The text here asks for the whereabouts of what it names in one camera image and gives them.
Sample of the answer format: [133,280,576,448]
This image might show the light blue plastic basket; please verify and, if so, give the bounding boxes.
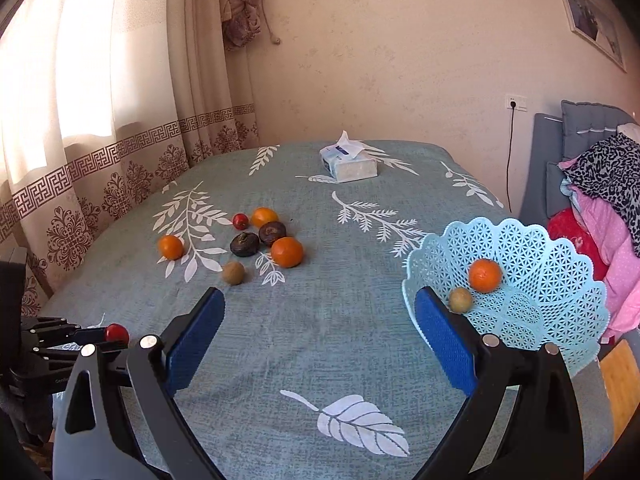
[401,217,610,375]

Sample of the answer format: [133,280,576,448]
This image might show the large orange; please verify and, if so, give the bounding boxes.
[468,259,502,294]

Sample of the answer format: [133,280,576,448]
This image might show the small red tomato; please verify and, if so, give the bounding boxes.
[232,212,250,231]

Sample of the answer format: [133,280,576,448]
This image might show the oval orange kumquat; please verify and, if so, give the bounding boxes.
[250,207,280,229]

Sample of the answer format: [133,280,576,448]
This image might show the wooden stool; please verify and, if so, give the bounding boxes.
[600,339,640,443]

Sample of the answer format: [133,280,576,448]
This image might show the small tan fruit in basket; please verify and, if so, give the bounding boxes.
[448,287,474,314]

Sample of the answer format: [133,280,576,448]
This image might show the small orange fruit left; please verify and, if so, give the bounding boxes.
[157,235,184,261]

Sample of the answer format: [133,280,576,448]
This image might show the red blanket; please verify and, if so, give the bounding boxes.
[547,208,608,281]

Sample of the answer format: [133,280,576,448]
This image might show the tan brown round fruit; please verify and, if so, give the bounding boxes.
[221,261,245,286]

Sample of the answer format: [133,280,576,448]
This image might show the pink blanket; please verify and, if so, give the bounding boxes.
[560,177,639,339]

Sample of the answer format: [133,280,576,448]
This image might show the teal leaf-pattern tablecloth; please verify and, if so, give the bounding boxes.
[37,138,615,480]

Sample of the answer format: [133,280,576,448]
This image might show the grey upholstered bed headboard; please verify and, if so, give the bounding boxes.
[518,114,570,226]

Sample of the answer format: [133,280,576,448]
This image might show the dark brown fruit lower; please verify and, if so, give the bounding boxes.
[230,232,260,258]

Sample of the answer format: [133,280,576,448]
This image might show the dark brown fruit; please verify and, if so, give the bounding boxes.
[230,232,260,258]
[258,221,288,247]

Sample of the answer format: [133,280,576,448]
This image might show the round orange tangerine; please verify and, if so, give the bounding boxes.
[270,236,305,269]

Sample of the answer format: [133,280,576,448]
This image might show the dark brown fruit upper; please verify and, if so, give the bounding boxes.
[258,221,288,247]

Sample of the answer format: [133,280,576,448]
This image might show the leopard print cloth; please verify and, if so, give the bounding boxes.
[564,132,639,256]

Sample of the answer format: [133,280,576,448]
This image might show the beige patterned curtain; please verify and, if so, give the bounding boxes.
[1,0,269,316]

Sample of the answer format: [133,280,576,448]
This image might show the grey cushion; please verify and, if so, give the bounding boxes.
[561,100,636,159]

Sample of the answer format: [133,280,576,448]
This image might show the tissue pack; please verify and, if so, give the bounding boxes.
[319,130,378,183]

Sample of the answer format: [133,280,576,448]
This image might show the black power cable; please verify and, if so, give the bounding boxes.
[504,105,516,214]

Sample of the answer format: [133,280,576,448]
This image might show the white wall socket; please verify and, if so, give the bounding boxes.
[504,93,527,113]

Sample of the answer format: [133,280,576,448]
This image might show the framed wall picture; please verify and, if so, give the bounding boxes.
[562,0,627,73]

